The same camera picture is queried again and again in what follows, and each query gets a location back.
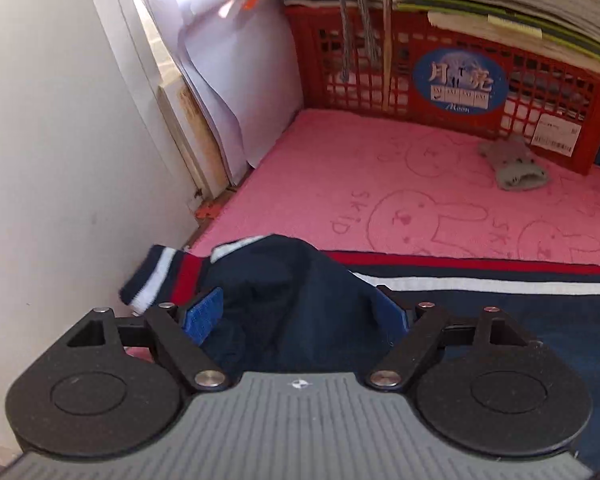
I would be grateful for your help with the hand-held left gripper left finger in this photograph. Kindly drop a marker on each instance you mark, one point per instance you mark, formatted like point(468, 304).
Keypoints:
point(205, 312)

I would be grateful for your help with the red plastic crate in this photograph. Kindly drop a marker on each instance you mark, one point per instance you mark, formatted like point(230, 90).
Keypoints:
point(305, 15)

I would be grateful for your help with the white and navy jacket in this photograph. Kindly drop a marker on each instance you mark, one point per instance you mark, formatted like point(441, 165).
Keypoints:
point(290, 300)

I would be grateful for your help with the grey knitted sock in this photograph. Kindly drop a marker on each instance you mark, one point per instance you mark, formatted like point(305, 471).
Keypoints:
point(515, 165)

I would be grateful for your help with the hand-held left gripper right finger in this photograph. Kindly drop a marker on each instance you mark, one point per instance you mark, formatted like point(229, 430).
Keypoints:
point(392, 317)

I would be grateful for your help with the white paper sheets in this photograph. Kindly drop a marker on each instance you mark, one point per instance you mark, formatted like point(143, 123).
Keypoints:
point(220, 60)

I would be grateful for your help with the leaning wooden boards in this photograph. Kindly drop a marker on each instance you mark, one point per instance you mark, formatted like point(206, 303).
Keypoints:
point(195, 145)

